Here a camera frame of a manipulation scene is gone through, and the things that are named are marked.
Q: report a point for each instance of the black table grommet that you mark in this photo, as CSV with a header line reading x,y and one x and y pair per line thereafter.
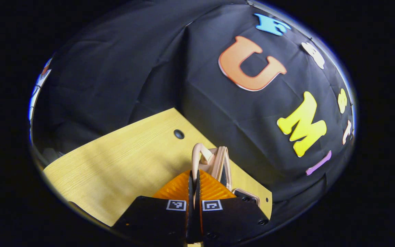
x,y
179,134

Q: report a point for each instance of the black backdrop cloth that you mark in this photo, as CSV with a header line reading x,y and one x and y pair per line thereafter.
x,y
115,68

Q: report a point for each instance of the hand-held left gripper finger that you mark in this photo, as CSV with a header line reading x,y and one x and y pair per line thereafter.
x,y
198,212
190,212

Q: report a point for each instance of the beige pink suitcase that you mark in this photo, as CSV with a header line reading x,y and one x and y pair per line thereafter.
x,y
218,161

